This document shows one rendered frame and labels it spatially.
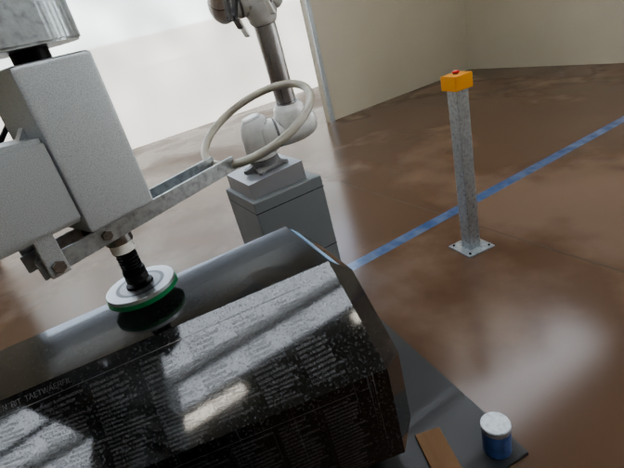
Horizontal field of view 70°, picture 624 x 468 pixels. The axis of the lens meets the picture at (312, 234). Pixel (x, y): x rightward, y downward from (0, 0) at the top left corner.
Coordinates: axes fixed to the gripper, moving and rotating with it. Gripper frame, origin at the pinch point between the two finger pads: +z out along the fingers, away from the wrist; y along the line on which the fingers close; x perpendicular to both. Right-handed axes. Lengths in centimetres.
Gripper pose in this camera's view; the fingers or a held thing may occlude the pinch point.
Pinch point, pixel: (259, 21)
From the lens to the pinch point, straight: 176.5
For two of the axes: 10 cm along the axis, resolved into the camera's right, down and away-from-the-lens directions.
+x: 6.3, 3.0, -7.2
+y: -6.4, 7.2, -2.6
